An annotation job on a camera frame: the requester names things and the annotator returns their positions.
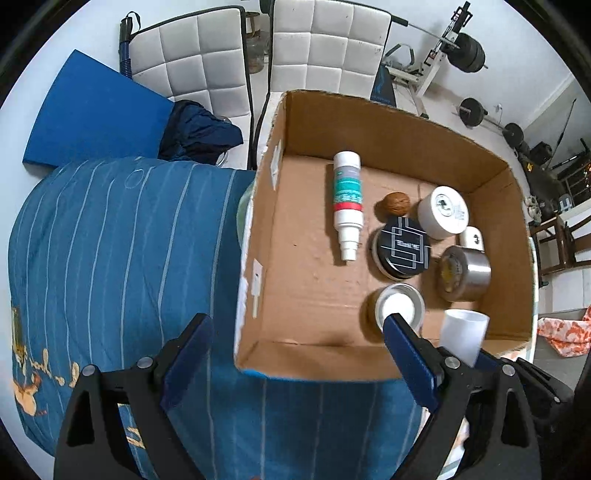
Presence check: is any small white cylinder jar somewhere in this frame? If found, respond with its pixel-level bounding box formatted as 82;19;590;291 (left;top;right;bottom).
439;309;490;367

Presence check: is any silver tape roll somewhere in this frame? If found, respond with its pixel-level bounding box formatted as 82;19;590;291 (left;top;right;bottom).
437;245;492;302

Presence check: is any small white round container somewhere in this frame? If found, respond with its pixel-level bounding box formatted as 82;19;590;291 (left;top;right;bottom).
460;226;485;252

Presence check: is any round black tin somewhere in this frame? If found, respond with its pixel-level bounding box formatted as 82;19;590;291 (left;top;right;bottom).
370;216;432;281

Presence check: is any large white round jar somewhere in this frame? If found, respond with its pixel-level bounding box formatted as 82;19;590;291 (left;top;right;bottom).
417;186;469;240

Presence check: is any brown walnut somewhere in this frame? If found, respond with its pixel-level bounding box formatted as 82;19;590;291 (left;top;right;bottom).
381;191;411;217

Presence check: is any white spray bottle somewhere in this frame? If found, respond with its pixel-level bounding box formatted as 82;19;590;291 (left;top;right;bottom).
332;151;363;262

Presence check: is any plaid checkered cloth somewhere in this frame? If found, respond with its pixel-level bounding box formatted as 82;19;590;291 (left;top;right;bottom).
438;418;470;480

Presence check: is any orange patterned cloth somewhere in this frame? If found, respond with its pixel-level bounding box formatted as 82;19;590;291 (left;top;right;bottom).
537;308;591;358

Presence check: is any wooden chair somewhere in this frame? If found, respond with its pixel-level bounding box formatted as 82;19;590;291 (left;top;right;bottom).
529;215;591;284

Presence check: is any blue striped bed cover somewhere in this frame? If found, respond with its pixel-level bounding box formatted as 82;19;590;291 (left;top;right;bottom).
8;158;421;479

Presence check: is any open cardboard box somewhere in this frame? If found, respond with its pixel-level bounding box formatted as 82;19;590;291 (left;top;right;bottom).
233;90;535;382

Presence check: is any floor barbell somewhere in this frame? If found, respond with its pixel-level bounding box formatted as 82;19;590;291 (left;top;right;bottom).
458;97;524;149

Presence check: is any white weight bench rack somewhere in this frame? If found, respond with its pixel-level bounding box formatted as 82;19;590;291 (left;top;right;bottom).
382;1;473;119

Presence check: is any dark blue garment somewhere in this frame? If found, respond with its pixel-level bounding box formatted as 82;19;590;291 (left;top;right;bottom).
158;100;243;165

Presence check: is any blue foam cushion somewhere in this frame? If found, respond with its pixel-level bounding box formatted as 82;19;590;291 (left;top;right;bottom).
23;50;173;168

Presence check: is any right white padded chair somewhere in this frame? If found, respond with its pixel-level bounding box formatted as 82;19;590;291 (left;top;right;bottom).
249;0;393;169

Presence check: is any white padded chair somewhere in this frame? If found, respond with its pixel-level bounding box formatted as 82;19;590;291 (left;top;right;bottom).
129;6;254;170
249;0;393;169

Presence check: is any left white padded chair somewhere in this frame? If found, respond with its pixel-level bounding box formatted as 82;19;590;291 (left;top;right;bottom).
129;6;254;170

